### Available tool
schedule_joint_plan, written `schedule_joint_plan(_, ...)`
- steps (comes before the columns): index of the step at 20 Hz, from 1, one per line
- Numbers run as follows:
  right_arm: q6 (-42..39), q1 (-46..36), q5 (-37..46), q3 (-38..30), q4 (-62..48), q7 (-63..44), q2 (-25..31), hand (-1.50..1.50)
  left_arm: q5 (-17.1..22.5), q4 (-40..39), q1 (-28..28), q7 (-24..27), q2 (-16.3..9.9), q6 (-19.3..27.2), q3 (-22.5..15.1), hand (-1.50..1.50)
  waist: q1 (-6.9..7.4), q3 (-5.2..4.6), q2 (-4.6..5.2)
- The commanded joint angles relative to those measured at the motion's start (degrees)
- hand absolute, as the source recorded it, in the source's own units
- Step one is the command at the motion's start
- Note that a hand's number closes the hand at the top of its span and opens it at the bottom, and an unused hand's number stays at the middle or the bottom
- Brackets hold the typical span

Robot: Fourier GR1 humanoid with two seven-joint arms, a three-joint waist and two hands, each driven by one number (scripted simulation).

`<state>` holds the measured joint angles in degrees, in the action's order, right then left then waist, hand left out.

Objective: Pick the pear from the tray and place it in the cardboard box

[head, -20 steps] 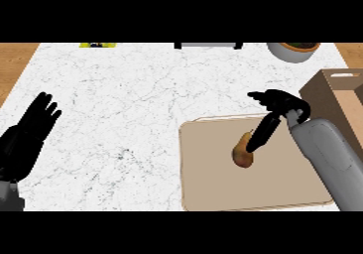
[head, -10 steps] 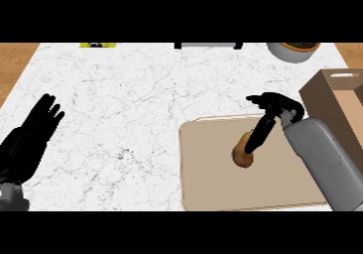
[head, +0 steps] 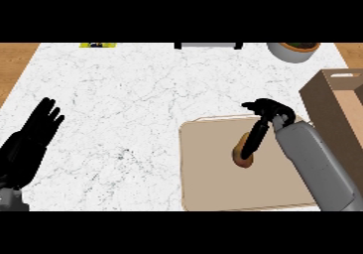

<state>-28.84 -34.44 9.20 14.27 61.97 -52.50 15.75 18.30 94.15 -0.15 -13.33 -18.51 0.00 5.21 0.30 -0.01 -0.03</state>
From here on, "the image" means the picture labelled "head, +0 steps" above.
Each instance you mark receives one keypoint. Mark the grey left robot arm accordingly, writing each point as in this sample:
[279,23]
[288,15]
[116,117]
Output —
[9,201]

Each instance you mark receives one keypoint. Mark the brown cardboard box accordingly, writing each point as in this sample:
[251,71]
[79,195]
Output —
[343,115]

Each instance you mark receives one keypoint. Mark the brown pear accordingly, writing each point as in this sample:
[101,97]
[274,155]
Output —
[241,156]

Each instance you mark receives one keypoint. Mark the grey appliance with black legs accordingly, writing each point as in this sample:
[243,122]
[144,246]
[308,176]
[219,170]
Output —
[209,45]

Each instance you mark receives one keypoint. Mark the yellow flat packet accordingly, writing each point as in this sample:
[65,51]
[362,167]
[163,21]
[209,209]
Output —
[98,45]

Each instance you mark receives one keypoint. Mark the beige tray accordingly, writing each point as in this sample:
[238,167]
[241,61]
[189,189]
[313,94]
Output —
[238,185]

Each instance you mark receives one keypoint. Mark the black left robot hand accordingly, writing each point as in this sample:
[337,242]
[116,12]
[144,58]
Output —
[24,145]

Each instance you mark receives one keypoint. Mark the grey pot with plant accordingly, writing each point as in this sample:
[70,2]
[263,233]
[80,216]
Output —
[293,51]

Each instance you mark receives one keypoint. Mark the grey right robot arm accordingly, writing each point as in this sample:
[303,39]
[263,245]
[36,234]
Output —
[321,165]

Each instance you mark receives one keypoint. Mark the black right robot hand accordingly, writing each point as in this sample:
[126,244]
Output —
[262,132]

